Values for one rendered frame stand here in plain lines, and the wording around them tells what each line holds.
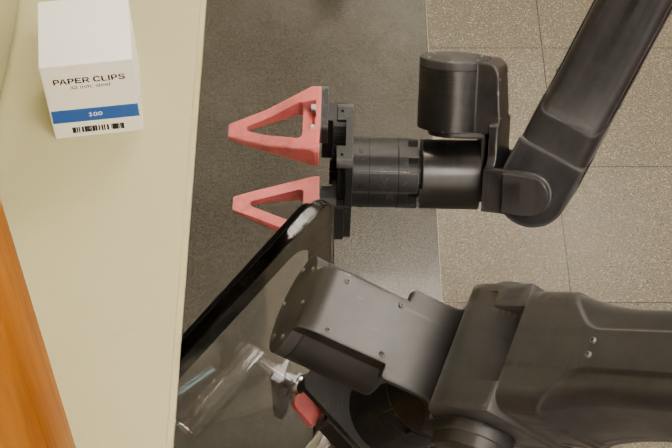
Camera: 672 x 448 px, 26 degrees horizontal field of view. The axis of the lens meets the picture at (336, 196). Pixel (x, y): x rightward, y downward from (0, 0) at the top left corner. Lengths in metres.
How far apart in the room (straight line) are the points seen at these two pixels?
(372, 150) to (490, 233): 1.50
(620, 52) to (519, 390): 0.50
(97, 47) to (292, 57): 0.86
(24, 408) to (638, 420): 0.27
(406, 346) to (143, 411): 0.14
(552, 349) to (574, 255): 1.98
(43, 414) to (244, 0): 1.21
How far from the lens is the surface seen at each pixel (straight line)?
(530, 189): 1.14
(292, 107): 1.16
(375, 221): 1.50
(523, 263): 2.63
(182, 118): 0.84
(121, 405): 0.74
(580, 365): 0.66
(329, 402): 0.87
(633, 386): 0.63
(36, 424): 0.53
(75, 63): 0.79
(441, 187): 1.17
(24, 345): 0.50
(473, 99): 1.16
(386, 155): 1.17
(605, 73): 1.14
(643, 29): 1.13
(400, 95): 1.61
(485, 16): 3.02
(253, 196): 1.24
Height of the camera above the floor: 2.15
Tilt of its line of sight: 53 degrees down
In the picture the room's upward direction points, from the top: straight up
